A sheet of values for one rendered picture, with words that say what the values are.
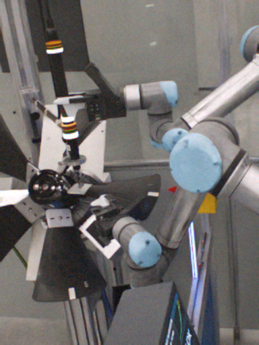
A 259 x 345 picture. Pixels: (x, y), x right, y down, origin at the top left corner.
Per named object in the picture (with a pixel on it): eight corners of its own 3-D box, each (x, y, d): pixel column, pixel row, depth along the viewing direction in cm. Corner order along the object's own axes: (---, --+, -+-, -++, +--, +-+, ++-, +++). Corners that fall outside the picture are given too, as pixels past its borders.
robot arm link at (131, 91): (137, 87, 138) (139, 81, 146) (122, 89, 139) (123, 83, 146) (140, 112, 141) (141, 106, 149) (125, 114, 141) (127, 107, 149)
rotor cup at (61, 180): (38, 217, 164) (20, 209, 152) (42, 176, 168) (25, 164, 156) (79, 217, 160) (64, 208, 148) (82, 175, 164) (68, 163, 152)
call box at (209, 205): (193, 197, 190) (191, 173, 186) (219, 197, 187) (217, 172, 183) (188, 217, 176) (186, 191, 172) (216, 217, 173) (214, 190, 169)
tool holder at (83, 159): (60, 160, 156) (54, 131, 152) (81, 154, 158) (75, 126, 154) (67, 168, 148) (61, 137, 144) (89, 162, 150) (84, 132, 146)
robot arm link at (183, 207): (213, 97, 117) (148, 241, 143) (199, 110, 108) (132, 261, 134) (257, 118, 114) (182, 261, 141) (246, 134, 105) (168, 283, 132)
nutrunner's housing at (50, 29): (69, 168, 154) (40, 17, 136) (81, 166, 155) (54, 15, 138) (72, 172, 151) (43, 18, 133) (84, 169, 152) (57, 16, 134)
